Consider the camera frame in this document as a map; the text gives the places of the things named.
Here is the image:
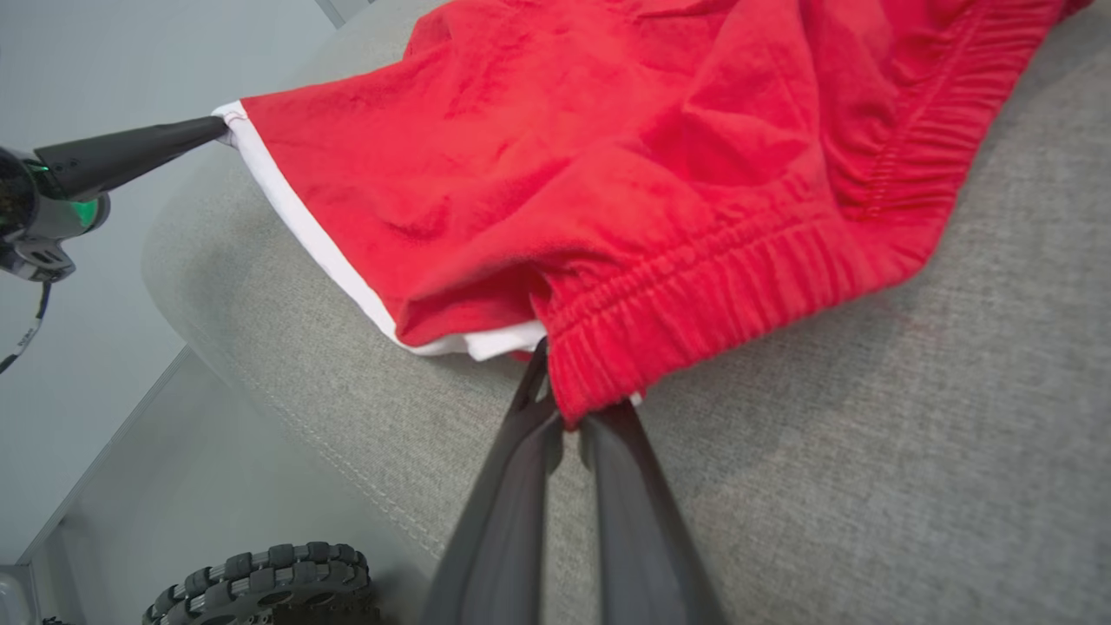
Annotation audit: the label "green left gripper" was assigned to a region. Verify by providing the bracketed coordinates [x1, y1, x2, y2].
[0, 115, 230, 284]

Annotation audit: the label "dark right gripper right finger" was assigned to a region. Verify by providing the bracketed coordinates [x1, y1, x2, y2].
[578, 399, 726, 625]

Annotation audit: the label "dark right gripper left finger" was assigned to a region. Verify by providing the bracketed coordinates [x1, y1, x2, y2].
[420, 339, 567, 625]

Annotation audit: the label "red shorts with white trim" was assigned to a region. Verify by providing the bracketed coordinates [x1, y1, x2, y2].
[213, 0, 1095, 431]

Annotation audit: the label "grey fabric sofa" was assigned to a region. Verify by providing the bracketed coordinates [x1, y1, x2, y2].
[141, 0, 1111, 625]

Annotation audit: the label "black robot wheel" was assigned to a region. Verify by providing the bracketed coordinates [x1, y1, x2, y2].
[141, 542, 380, 625]

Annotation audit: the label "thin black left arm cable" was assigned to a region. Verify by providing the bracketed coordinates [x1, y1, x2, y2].
[0, 282, 53, 376]

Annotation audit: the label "grey slanted partition post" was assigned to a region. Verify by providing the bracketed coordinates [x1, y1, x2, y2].
[314, 0, 378, 27]

